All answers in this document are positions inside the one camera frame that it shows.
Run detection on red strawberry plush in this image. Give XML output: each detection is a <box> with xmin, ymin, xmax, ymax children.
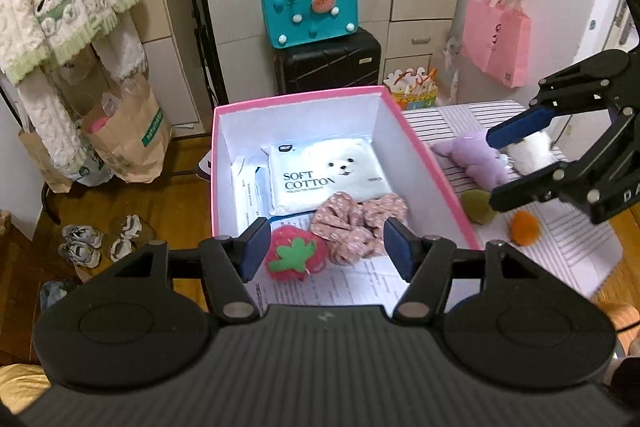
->
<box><xmin>264</xmin><ymin>225</ymin><xmax>329</xmax><ymax>282</ymax></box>

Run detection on striped tablecloth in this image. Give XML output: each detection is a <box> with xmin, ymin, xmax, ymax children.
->
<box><xmin>405</xmin><ymin>100</ymin><xmax>623</xmax><ymax>298</ymax></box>

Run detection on white soft cotton pack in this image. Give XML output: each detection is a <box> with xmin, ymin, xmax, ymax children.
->
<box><xmin>266</xmin><ymin>136</ymin><xmax>392</xmax><ymax>216</ymax></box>

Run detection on pink floral scrunchie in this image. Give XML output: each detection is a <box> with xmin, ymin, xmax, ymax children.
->
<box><xmin>310</xmin><ymin>192</ymin><xmax>408</xmax><ymax>265</ymax></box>

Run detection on pink cardboard box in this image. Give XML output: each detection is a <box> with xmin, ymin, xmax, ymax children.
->
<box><xmin>210</xmin><ymin>87</ymin><xmax>482</xmax><ymax>249</ymax></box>

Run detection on pink tote bag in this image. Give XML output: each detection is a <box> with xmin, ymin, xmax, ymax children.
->
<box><xmin>462</xmin><ymin>0</ymin><xmax>532</xmax><ymax>89</ymax></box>

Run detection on teal felt handbag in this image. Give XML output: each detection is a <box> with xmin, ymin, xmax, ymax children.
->
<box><xmin>262</xmin><ymin>0</ymin><xmax>359</xmax><ymax>50</ymax></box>

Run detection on person hand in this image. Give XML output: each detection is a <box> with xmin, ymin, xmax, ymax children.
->
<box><xmin>599</xmin><ymin>303</ymin><xmax>639</xmax><ymax>355</ymax></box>

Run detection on colourful gift bag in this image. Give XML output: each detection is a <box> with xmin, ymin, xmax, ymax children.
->
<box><xmin>383</xmin><ymin>66</ymin><xmax>438</xmax><ymax>110</ymax></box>

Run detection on brown paper bag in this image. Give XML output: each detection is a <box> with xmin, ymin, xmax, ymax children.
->
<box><xmin>81</xmin><ymin>74</ymin><xmax>171</xmax><ymax>183</ymax></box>

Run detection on blue white tissue pack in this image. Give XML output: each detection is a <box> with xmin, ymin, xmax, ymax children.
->
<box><xmin>254</xmin><ymin>166</ymin><xmax>272</xmax><ymax>219</ymax></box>

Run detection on paper sheet in box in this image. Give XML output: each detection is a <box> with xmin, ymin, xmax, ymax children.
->
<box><xmin>230</xmin><ymin>155</ymin><xmax>482</xmax><ymax>316</ymax></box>

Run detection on white round plush toy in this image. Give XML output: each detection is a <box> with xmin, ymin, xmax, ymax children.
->
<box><xmin>504</xmin><ymin>131</ymin><xmax>556</xmax><ymax>176</ymax></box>

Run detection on orange plush ball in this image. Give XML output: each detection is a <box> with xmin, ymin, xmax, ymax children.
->
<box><xmin>509</xmin><ymin>210</ymin><xmax>541</xmax><ymax>247</ymax></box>

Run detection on grey white shoes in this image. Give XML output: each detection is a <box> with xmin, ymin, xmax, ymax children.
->
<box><xmin>58</xmin><ymin>215</ymin><xmax>156</xmax><ymax>270</ymax></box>

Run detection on green plush ball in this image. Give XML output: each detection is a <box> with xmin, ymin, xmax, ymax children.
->
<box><xmin>459</xmin><ymin>188</ymin><xmax>497</xmax><ymax>225</ymax></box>

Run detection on purple plush toy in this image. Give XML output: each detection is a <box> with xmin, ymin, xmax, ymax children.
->
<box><xmin>431</xmin><ymin>131</ymin><xmax>509</xmax><ymax>192</ymax></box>

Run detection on black suitcase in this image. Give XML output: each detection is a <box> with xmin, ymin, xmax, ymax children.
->
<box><xmin>273</xmin><ymin>28</ymin><xmax>382</xmax><ymax>94</ymax></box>

